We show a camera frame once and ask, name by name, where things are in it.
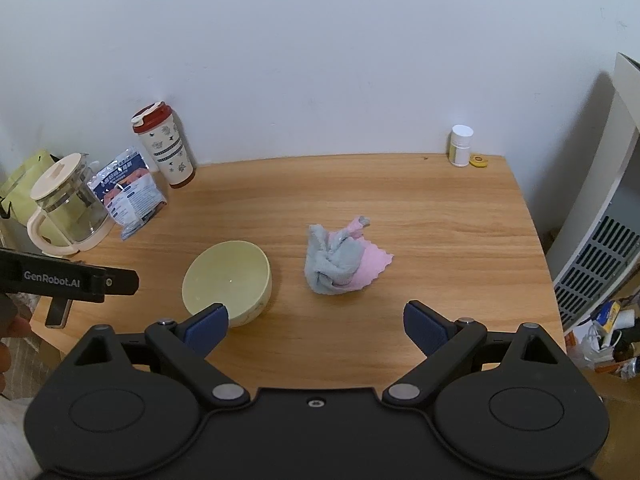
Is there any light grey fabric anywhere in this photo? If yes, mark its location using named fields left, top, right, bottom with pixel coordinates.
left=0, top=332, right=68, bottom=480

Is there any white air purifier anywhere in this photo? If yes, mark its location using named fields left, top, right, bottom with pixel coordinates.
left=545, top=52, right=640, bottom=332

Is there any pale green bowl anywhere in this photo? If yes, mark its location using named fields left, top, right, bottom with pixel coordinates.
left=181, top=240, right=273, bottom=329

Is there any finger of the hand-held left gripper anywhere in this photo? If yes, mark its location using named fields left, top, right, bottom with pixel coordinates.
left=104, top=267, right=140, bottom=296

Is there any yellow-green bag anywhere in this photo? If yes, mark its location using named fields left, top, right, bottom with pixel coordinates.
left=0, top=149, right=64, bottom=241

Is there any red and white tumbler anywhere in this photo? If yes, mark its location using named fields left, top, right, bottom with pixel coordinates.
left=131, top=101, right=197, bottom=189

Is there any person's left hand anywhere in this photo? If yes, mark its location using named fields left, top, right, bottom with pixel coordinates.
left=0, top=310, right=32, bottom=396

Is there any cardboard box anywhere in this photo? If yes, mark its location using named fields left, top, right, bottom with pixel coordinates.
left=565, top=355, right=640, bottom=466

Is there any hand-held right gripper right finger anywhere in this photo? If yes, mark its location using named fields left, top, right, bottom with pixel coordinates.
left=402, top=300, right=569, bottom=407

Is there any blue and white snack packet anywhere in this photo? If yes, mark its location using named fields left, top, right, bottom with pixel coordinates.
left=87, top=146, right=168, bottom=241

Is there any white pill bottle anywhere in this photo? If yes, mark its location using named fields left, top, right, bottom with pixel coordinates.
left=448, top=125, right=475, bottom=168

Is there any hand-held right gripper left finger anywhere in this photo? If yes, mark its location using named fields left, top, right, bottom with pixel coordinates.
left=74, top=303, right=251, bottom=409

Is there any grey and pink cloth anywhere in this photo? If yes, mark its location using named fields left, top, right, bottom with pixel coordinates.
left=305, top=215, right=394, bottom=295

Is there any glass pitcher with cream lid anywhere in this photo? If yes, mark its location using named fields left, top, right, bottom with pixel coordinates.
left=26, top=153, right=117, bottom=256

